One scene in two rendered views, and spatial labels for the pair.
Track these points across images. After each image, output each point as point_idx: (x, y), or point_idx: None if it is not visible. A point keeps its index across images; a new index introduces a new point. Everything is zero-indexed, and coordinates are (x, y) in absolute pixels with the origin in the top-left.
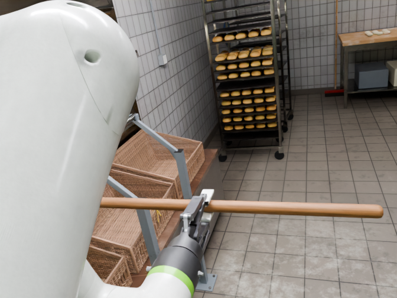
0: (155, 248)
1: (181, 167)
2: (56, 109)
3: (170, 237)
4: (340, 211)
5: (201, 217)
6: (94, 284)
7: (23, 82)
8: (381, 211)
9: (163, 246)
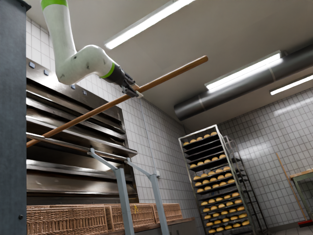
0: (126, 205)
1: (154, 185)
2: None
3: (144, 227)
4: (189, 63)
5: (130, 81)
6: (75, 53)
7: None
8: (205, 55)
9: (137, 227)
